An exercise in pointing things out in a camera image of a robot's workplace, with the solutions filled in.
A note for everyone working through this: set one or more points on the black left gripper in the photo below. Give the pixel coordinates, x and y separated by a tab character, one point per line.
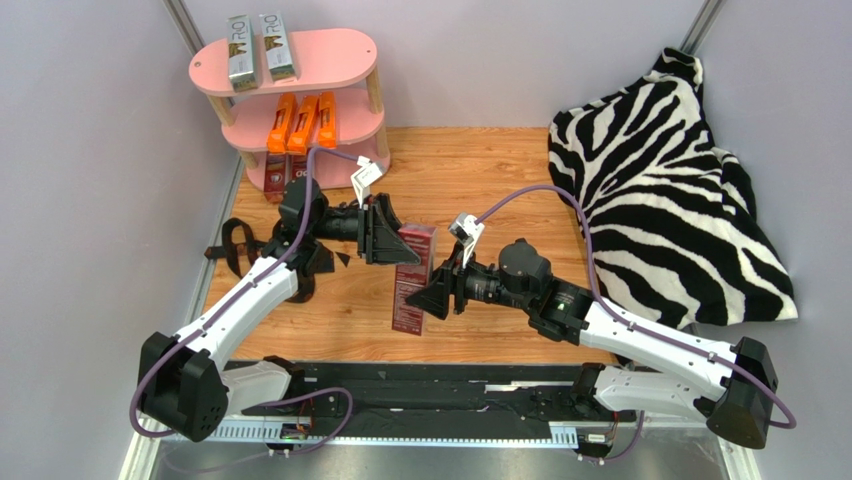
379	238

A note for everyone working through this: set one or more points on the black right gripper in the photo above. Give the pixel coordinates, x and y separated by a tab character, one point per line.
455	287

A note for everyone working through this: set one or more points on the red toothpaste box front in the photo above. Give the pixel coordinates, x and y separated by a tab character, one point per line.
410	278

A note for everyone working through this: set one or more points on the red toothpaste box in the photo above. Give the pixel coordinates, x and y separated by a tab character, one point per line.
298	166
410	278
276	176

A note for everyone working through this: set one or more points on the red toothpaste box back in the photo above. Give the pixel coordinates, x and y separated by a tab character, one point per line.
298	166

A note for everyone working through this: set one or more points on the orange toothpaste box diagonal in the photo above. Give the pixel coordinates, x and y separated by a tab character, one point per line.
303	126

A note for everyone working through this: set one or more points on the orange toothpaste box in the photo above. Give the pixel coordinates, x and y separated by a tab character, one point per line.
327	127
285	111

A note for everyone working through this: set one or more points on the teal silver toothpaste box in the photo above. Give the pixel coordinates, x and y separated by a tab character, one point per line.
242	68

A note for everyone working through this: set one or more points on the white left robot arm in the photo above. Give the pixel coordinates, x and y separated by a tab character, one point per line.
253	313

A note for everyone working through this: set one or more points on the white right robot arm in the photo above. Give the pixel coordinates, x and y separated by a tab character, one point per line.
727	386

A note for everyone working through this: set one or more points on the pink three-tier shelf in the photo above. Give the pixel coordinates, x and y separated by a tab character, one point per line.
340	60

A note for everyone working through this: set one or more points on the small black triangle piece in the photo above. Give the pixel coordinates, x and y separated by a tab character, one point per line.
344	258

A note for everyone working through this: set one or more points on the zebra print cloth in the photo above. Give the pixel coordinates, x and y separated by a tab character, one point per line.
673	216

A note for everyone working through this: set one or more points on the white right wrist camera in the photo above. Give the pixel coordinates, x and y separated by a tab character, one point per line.
467	230

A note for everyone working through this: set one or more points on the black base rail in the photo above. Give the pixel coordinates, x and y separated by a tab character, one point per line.
476	402

